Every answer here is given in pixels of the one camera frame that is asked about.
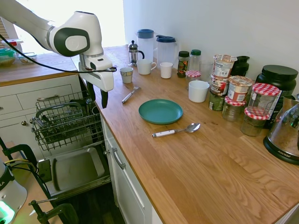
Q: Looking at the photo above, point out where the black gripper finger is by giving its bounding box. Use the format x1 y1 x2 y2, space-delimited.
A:
100 90 110 110
87 82 97 102

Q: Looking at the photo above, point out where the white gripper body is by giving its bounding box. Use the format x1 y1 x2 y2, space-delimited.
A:
78 55 115 92

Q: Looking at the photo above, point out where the metal table knife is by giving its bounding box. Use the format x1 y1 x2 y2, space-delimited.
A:
121 86 142 105

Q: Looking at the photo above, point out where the open dishwasher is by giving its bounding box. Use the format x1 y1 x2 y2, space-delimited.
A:
36 74 113 202

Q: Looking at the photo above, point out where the small patterned cup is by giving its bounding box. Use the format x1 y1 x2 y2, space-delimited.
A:
119 66 134 84

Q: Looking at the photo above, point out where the glass French press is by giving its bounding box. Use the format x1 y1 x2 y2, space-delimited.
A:
128 40 145 67

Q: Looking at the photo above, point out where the large white mug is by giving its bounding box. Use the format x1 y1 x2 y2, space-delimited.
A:
136 58 157 76

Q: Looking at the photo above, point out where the clear pitcher flat blue lid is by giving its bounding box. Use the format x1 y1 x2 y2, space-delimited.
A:
136 28 155 62

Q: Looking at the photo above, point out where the teal plate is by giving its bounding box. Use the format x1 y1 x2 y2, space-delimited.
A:
138 98 184 125

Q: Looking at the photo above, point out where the ribbed white cup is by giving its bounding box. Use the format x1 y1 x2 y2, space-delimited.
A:
159 62 174 79

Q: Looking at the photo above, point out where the clear pitcher spouted blue lid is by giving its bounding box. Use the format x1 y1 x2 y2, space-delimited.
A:
156 35 179 69

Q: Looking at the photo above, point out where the small glass food container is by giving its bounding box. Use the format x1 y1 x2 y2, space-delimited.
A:
18 52 38 65

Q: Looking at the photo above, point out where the white corner cabinet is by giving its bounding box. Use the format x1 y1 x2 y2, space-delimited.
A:
0 74 83 162

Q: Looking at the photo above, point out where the dark spice jar black lid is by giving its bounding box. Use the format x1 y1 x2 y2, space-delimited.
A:
177 50 190 78

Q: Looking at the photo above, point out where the dark green clamp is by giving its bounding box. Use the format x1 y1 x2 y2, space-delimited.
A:
28 196 79 224
1 144 38 179

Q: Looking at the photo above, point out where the small jar gingham lid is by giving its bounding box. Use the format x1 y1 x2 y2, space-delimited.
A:
185 70 202 91

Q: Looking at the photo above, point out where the container with green lid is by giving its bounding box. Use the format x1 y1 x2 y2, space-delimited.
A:
0 48 17 68

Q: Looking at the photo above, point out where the container with red clip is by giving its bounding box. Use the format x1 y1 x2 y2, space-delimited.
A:
0 38 24 55

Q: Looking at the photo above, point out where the plain white cup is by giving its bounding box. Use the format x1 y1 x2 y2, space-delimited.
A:
188 80 210 103

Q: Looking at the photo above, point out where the clear spice jar green lid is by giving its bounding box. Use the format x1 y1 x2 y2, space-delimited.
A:
189 49 202 72

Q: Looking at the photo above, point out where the white cabinet with drawer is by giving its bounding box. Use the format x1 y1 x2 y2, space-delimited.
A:
100 116 164 224

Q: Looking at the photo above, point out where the clear drinking glass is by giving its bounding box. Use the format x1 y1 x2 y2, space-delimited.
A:
199 61 214 83

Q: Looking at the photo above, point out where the brown red yogurt tub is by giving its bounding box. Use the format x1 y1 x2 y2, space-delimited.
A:
210 74 230 97

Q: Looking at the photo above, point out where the red white yogurt tub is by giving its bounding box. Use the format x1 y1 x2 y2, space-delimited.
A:
227 75 255 102

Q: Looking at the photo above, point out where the black bottle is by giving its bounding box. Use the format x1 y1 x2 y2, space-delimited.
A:
230 55 251 77

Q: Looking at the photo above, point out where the tall glass jar gingham lid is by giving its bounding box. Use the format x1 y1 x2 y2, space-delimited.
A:
247 83 281 116

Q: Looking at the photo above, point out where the large black powder tub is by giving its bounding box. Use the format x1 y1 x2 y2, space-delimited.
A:
255 64 299 130

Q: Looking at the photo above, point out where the steel electric kettle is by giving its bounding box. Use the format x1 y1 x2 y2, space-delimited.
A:
263 93 299 166

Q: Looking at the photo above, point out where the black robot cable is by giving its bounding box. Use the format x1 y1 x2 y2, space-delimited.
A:
0 34 118 73

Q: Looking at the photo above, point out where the metal drawer handle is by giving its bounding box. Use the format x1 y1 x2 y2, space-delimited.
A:
36 94 61 101
103 147 127 170

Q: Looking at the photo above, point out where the wire dishwasher rack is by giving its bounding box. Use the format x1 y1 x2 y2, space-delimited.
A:
31 91 105 153

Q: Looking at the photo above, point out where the spoon with white handle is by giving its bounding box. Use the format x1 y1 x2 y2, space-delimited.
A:
152 122 201 139

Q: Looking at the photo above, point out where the yellow cable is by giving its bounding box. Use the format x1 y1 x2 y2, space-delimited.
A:
4 159 27 167

